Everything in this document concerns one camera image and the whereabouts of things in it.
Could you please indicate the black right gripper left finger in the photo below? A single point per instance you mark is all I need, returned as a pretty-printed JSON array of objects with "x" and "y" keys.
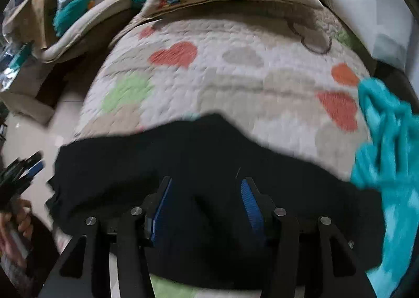
[{"x": 82, "y": 270}]

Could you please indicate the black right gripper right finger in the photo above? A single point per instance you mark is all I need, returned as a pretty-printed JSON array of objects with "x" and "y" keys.
[{"x": 302, "y": 257}]

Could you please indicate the black pants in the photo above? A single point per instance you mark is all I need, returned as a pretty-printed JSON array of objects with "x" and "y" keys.
[{"x": 206, "y": 239}]

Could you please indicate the left hand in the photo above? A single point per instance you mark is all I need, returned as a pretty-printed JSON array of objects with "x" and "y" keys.
[{"x": 13, "y": 227}]

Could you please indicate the beige seat cushion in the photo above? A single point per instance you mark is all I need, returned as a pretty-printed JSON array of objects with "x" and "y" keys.
[{"x": 93, "y": 17}]

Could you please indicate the turquoise fleece blanket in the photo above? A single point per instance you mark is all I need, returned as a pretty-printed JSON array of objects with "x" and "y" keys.
[{"x": 389, "y": 164}]

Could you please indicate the heart patterned quilt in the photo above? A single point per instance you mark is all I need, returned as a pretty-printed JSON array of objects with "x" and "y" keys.
[{"x": 283, "y": 74}]

